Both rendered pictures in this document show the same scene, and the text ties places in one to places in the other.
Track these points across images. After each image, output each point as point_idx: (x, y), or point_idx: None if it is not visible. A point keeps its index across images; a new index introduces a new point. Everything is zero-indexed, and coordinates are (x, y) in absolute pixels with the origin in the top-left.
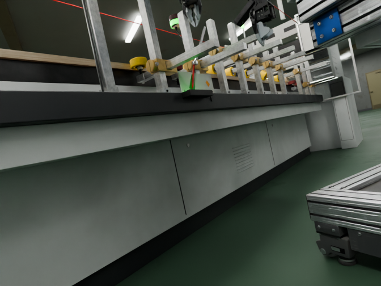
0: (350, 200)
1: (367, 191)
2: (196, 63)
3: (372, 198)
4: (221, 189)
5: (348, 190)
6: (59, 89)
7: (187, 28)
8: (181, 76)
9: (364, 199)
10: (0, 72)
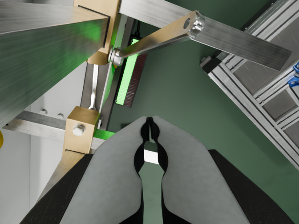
0: (225, 93)
1: (243, 68)
2: (123, 60)
3: (234, 95)
4: None
5: (232, 76)
6: (0, 205)
7: (44, 69)
8: (104, 100)
9: (231, 94)
10: None
